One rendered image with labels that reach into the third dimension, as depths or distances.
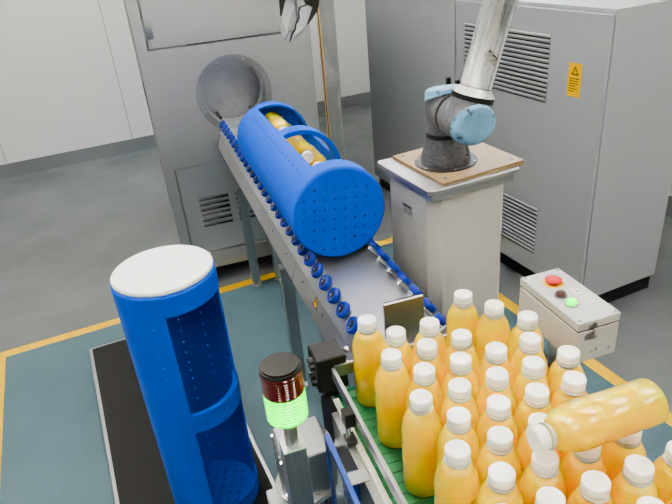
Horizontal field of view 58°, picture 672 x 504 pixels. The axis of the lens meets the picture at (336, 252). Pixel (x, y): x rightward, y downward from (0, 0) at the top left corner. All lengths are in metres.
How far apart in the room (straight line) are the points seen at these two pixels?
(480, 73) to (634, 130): 1.47
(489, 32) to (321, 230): 0.69
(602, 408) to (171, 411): 1.23
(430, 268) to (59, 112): 4.97
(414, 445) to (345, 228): 0.85
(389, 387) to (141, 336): 0.79
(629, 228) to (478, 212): 1.52
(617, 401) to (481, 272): 1.06
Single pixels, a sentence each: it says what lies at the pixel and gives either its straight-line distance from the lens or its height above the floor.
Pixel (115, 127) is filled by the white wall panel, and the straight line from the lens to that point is 6.45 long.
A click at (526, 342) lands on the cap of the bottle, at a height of 1.11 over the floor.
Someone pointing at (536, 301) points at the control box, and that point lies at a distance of 1.39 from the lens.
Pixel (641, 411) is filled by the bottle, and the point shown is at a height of 1.17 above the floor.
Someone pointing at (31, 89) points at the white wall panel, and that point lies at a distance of 6.34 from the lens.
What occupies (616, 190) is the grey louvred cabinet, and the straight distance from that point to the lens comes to 3.11.
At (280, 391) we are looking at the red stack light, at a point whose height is 1.23.
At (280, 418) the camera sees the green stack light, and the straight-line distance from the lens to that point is 0.94.
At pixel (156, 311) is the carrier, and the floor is 0.98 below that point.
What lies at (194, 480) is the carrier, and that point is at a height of 0.37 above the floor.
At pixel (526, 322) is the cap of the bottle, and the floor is 1.10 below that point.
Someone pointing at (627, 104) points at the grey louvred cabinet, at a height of 1.04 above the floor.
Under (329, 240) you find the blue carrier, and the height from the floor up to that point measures 1.01.
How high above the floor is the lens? 1.82
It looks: 28 degrees down
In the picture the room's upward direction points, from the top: 5 degrees counter-clockwise
